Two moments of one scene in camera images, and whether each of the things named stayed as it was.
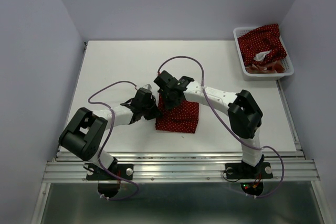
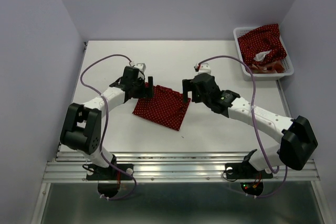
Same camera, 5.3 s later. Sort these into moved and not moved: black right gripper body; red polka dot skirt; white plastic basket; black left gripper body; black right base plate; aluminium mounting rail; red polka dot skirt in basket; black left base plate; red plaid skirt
Moved: black left gripper body; red polka dot skirt; black right gripper body
Not moved: white plastic basket; black left base plate; black right base plate; red polka dot skirt in basket; aluminium mounting rail; red plaid skirt
